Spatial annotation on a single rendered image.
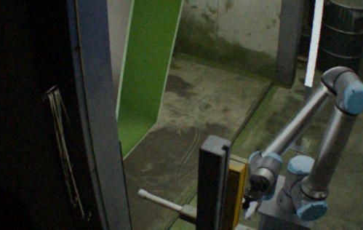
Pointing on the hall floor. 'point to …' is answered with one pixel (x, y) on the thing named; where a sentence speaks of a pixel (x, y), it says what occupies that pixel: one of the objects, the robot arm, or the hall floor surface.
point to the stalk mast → (212, 183)
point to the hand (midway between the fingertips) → (240, 213)
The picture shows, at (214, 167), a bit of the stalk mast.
